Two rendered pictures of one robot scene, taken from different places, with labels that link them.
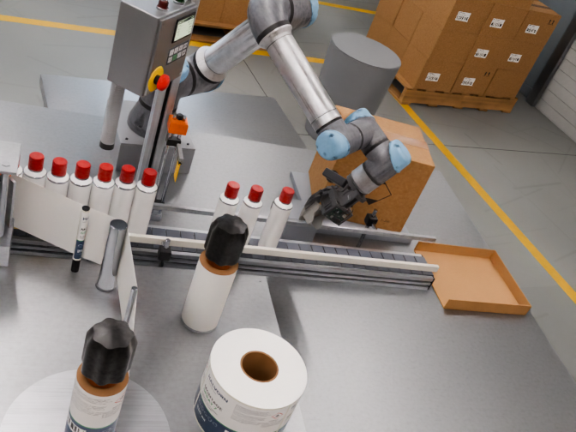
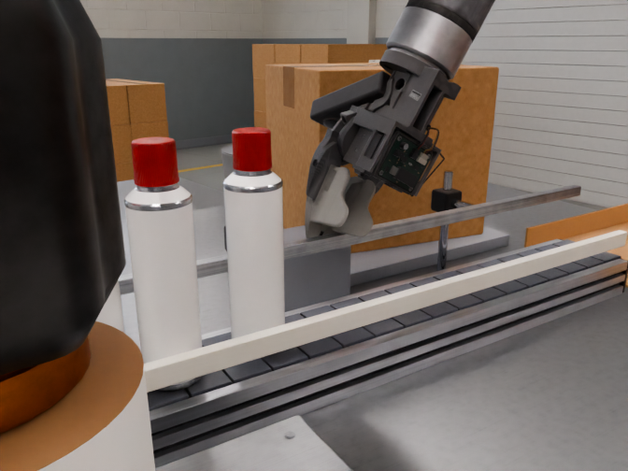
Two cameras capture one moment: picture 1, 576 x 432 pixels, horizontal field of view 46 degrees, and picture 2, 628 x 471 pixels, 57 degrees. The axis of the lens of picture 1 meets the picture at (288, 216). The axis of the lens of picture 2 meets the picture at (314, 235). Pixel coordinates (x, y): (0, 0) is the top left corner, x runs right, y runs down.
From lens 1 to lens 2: 1.34 m
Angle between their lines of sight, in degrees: 17
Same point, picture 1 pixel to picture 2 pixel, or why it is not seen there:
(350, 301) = (531, 379)
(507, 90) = not seen: hidden behind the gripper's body
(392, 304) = (609, 345)
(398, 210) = (465, 187)
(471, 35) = not seen: hidden behind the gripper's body
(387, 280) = (555, 303)
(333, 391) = not seen: outside the picture
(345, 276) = (476, 329)
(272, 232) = (257, 281)
